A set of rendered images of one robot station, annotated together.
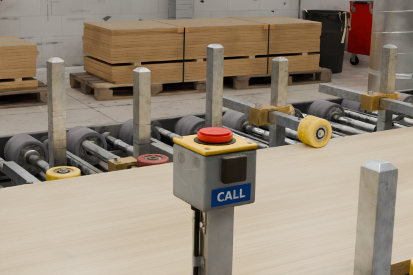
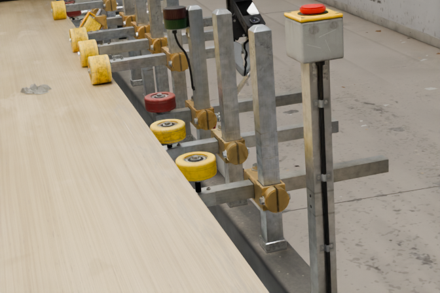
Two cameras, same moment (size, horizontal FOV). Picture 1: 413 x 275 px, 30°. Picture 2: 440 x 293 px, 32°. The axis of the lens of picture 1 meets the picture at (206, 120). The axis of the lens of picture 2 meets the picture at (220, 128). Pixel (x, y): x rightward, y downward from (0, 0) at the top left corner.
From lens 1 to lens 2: 133 cm
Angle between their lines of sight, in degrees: 70
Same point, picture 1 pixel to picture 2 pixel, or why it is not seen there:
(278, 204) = not seen: outside the picture
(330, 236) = (86, 149)
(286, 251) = (103, 165)
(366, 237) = (267, 79)
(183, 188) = (318, 51)
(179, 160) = (311, 33)
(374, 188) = (269, 42)
